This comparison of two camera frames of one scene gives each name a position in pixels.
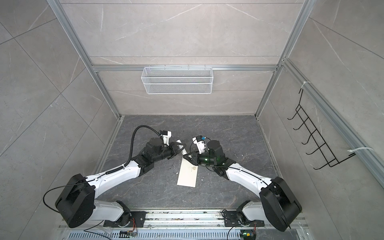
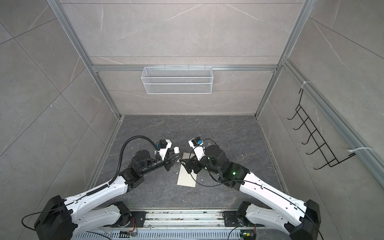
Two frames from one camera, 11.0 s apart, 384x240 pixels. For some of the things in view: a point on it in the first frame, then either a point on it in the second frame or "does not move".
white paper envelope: x=188 y=172 does not move
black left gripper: x=175 y=149 -> x=168 y=160
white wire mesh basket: x=177 y=80 does not move
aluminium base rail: x=165 y=219 does not move
